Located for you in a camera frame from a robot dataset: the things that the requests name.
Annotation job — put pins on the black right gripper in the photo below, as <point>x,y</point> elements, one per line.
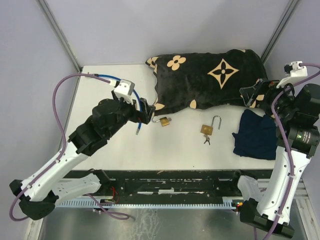
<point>270,87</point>

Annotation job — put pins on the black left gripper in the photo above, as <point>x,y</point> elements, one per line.
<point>137,116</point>

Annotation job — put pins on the small brass padlock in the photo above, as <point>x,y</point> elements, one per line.
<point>164,121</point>

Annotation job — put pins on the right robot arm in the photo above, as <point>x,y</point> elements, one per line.
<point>297,141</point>

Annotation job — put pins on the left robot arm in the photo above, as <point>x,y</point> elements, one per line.
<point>39,194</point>

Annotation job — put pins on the black floral patterned blanket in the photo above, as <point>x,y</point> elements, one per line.
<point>203,80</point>

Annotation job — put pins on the dark blue cloth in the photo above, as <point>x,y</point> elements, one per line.
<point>256,137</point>

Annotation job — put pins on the large brass padlock with keys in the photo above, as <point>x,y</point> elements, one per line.
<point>207,130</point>

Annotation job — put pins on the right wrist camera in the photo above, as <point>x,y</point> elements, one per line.
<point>295,73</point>

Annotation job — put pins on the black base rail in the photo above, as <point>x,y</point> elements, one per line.
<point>130,183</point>

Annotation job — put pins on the right aluminium frame post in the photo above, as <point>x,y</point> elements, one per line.
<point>286,16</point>

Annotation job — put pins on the aluminium frame post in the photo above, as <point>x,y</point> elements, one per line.
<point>45,9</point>
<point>286,16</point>

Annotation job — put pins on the white slotted cable duct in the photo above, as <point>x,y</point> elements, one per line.
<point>170,201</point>

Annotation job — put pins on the left aluminium frame post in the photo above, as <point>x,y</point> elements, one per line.
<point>45,9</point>

